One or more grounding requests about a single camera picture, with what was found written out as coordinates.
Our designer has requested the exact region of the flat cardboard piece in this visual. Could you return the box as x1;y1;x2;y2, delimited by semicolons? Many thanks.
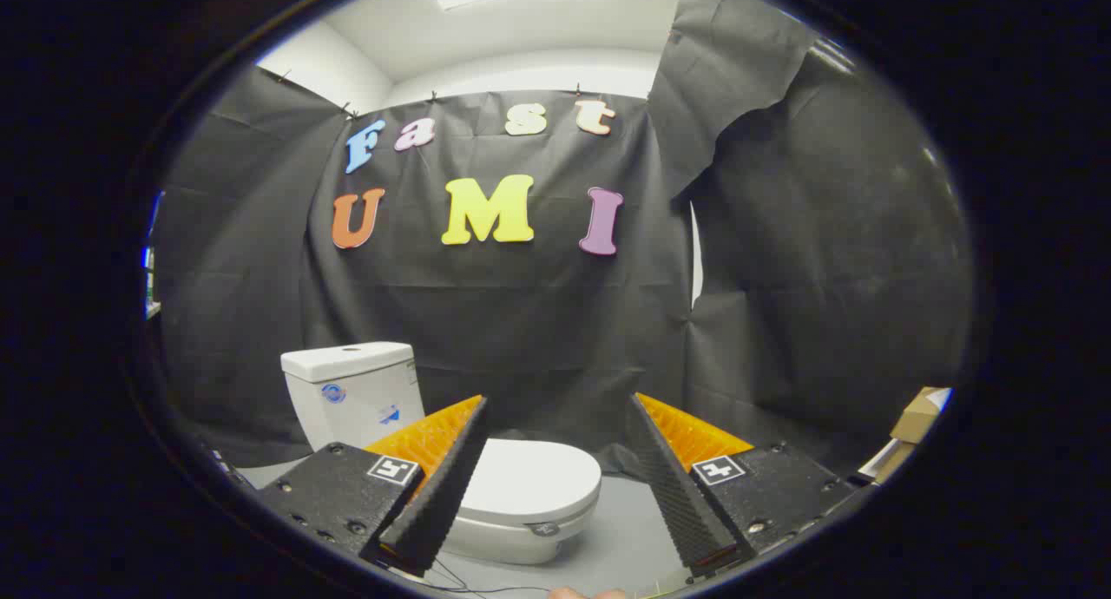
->
858;438;917;485

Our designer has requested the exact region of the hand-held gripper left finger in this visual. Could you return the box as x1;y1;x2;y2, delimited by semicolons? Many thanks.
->
257;395;490;578

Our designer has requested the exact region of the white toilet lid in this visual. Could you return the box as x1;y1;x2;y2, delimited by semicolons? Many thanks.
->
457;438;602;526

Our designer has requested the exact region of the white toilet bowl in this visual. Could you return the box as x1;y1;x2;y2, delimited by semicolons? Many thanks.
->
438;499;598;567

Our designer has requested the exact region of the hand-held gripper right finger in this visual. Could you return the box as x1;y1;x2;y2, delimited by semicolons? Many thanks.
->
627;392;869;580

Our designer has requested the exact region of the black backdrop cloth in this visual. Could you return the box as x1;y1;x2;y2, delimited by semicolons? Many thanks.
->
152;0;977;478

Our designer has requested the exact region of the cardboard box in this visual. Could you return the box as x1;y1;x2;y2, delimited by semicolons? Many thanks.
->
890;386;953;445

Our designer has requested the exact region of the thin black cable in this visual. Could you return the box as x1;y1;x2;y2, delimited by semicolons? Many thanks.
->
386;554;556;596

